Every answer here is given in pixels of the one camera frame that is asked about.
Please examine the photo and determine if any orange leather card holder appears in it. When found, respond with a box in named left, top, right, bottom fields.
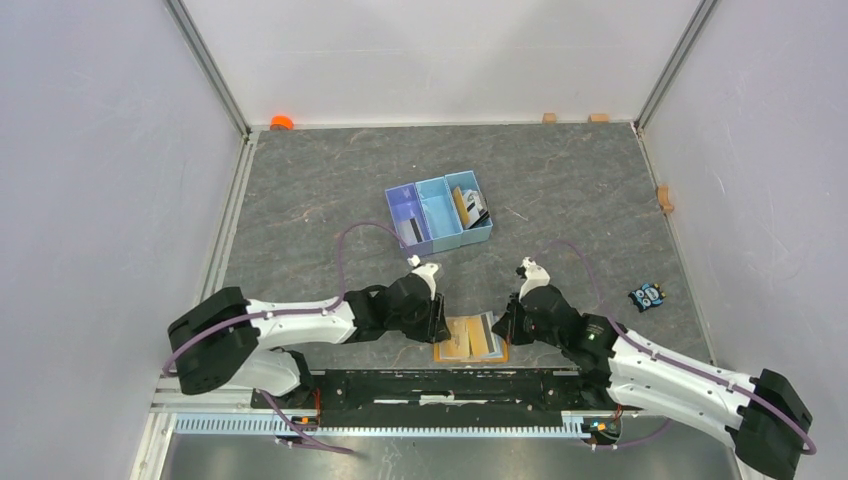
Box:
left=433, top=311, right=509, bottom=364

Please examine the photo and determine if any white black striped card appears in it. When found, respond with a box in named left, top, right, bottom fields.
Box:
left=397, top=217, right=426, bottom=246

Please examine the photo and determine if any light blue bin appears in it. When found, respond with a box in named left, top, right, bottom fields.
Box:
left=445, top=171, right=493, bottom=246
left=415, top=177, right=463, bottom=253

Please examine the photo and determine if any stack of credit cards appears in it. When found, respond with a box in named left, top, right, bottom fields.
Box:
left=451, top=186, right=490, bottom=230

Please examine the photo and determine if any gold striped credit card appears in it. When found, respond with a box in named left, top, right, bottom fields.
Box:
left=468, top=312, right=505, bottom=361

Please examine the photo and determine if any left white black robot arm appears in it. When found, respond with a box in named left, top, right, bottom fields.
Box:
left=164, top=264, right=451, bottom=408

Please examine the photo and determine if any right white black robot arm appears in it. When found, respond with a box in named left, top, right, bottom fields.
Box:
left=492, top=285, right=813, bottom=479

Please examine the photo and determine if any blue owl sticker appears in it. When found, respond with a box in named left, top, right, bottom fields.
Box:
left=628, top=283, right=666, bottom=313

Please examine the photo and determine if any purple plastic bin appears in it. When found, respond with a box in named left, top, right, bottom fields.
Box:
left=385, top=183, right=433, bottom=257

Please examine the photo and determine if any curved wooden piece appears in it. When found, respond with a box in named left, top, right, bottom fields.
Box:
left=656, top=185, right=675, bottom=215

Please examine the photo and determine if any right wooden block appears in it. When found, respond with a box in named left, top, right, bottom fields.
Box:
left=588, top=113, right=610, bottom=123

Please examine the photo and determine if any orange round cap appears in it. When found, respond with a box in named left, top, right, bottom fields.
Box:
left=269, top=115, right=294, bottom=130

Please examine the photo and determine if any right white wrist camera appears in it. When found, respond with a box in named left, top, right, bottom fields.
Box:
left=516, top=257, right=550, bottom=300

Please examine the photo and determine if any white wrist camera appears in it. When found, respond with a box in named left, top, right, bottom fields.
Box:
left=407, top=255, right=443, bottom=300
left=516, top=257, right=550, bottom=300

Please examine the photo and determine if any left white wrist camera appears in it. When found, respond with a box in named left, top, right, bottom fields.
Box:
left=407, top=255, right=443, bottom=300

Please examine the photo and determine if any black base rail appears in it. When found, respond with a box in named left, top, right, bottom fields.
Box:
left=276, top=368, right=618, bottom=427

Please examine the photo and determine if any white slotted cable duct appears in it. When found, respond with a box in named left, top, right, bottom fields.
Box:
left=174, top=413, right=589, bottom=439

